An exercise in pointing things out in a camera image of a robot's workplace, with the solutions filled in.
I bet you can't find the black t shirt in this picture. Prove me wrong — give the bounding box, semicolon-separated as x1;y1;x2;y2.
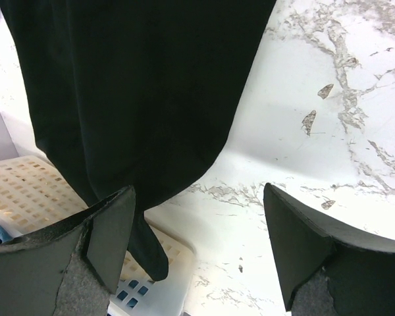
0;0;275;281

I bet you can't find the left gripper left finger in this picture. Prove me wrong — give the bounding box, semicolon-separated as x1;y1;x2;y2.
0;187;135;315

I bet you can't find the white laundry basket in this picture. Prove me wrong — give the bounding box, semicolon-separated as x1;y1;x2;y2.
0;156;196;316

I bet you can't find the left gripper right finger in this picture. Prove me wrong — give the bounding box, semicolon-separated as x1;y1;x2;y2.
263;183;395;315

